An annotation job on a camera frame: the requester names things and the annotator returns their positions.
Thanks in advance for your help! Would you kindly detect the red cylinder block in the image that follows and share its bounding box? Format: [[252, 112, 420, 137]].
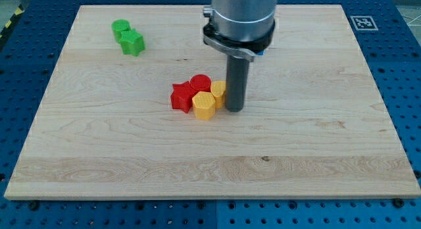
[[190, 74, 212, 92]]

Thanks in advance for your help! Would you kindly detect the green cylinder block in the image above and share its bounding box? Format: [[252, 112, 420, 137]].
[[111, 19, 131, 43]]

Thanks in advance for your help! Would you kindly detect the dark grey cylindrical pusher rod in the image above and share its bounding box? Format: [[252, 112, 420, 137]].
[[225, 56, 249, 113]]

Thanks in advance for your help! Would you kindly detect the yellow hexagon block rear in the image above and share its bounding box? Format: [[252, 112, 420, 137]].
[[210, 80, 226, 109]]

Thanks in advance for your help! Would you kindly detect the light wooden board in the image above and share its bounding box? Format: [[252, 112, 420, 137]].
[[5, 5, 420, 201]]

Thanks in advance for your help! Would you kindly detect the yellow hexagon block front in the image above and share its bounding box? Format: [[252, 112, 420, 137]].
[[192, 91, 216, 120]]

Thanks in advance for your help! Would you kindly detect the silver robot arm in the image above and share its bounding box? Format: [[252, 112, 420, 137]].
[[203, 0, 278, 62]]

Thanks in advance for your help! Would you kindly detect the white fiducial marker tag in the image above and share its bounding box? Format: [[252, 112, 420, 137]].
[[350, 15, 378, 31]]

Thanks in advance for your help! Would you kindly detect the green star block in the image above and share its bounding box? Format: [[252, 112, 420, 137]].
[[119, 29, 145, 57]]

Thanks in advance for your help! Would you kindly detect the red star block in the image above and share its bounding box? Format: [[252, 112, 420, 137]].
[[170, 81, 197, 113]]

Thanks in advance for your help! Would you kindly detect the yellow hexagon block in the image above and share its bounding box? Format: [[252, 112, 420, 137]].
[[210, 80, 226, 109], [192, 91, 216, 120]]

